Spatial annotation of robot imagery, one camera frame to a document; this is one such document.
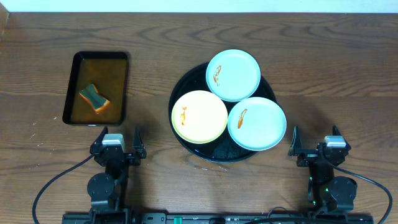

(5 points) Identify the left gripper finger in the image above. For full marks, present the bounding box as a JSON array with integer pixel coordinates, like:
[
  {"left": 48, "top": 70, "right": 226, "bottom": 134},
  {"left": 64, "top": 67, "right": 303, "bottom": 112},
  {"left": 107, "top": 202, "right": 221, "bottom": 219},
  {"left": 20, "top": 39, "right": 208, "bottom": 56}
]
[
  {"left": 132, "top": 126, "right": 147, "bottom": 158},
  {"left": 91, "top": 126, "right": 108, "bottom": 149}
]

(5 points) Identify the orange green sponge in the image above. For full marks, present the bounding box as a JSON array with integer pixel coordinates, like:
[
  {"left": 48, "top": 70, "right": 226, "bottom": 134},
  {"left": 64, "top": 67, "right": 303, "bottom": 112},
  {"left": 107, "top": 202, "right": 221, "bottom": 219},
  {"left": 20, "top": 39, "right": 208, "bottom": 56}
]
[{"left": 79, "top": 84, "right": 111, "bottom": 114}]

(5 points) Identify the light blue plate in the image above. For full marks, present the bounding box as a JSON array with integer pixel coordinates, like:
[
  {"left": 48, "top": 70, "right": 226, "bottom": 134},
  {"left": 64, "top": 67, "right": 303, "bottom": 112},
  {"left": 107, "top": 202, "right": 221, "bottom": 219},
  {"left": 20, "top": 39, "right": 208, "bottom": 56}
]
[
  {"left": 228, "top": 97, "right": 287, "bottom": 151},
  {"left": 205, "top": 49, "right": 261, "bottom": 102}
]

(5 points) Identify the yellow plate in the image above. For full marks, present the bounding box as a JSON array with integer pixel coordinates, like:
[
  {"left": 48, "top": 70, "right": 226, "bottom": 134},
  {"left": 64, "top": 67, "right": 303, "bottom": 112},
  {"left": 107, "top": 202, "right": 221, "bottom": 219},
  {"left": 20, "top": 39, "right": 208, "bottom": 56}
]
[{"left": 171, "top": 90, "right": 228, "bottom": 144}]

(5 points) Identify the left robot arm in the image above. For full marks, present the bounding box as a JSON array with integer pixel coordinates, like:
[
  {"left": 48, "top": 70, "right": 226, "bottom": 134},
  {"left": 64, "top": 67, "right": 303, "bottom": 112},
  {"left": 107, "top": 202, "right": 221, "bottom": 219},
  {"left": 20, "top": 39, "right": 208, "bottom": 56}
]
[{"left": 87, "top": 127, "right": 147, "bottom": 217}]

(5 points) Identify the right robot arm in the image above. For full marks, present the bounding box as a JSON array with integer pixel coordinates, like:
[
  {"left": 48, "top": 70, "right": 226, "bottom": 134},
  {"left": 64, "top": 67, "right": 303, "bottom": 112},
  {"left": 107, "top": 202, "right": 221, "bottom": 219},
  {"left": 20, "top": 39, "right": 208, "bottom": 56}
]
[{"left": 288, "top": 126, "right": 358, "bottom": 217}]

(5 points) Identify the black rectangular water tray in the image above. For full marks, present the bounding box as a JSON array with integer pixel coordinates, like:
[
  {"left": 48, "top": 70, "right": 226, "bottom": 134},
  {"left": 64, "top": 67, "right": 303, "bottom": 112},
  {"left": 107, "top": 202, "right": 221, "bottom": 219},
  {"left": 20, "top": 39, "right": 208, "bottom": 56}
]
[{"left": 62, "top": 51, "right": 129, "bottom": 126}]

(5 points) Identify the round black tray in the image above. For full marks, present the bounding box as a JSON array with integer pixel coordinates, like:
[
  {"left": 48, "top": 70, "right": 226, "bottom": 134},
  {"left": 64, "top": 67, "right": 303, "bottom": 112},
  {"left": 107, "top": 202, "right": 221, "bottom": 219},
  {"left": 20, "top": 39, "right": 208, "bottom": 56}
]
[{"left": 169, "top": 63, "right": 277, "bottom": 163}]

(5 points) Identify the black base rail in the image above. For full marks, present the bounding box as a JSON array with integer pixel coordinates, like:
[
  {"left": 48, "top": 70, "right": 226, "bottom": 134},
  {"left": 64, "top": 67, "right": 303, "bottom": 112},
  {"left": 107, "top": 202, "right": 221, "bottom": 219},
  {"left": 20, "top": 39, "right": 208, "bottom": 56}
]
[{"left": 62, "top": 213, "right": 374, "bottom": 224}]

